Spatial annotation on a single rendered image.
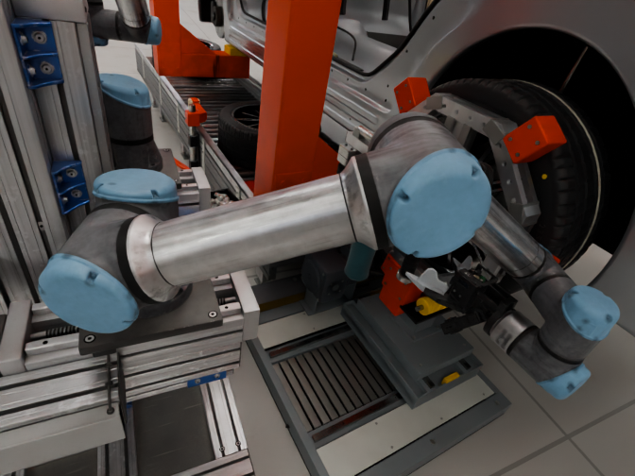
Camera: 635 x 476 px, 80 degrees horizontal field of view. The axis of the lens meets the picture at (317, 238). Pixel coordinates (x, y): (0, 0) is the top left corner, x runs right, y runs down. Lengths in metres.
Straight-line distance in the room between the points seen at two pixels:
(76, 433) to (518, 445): 1.52
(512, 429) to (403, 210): 1.53
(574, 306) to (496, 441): 1.14
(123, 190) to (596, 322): 0.71
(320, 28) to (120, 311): 0.98
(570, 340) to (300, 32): 0.99
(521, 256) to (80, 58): 0.79
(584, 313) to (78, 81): 0.88
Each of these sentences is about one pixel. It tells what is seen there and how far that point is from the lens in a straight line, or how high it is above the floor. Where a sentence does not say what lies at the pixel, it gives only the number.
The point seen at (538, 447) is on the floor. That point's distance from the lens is 1.87.
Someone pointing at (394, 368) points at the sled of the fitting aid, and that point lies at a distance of 1.56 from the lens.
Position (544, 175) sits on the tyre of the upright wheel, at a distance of 1.06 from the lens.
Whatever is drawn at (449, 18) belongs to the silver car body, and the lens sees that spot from 1.49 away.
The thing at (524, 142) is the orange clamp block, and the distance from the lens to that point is 0.99.
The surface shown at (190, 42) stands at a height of 0.75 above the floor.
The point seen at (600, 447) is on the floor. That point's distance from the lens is 2.05.
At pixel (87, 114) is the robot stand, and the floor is 1.08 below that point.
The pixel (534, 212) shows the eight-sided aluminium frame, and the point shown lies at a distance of 1.03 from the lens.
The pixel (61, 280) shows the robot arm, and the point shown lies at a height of 1.02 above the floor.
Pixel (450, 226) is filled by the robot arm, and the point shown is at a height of 1.15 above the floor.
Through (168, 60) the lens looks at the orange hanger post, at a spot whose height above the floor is 0.63.
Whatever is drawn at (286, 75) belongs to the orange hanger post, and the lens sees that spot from 1.23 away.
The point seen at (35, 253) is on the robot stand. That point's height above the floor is 0.83.
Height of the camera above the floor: 1.35
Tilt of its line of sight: 35 degrees down
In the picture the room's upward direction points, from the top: 11 degrees clockwise
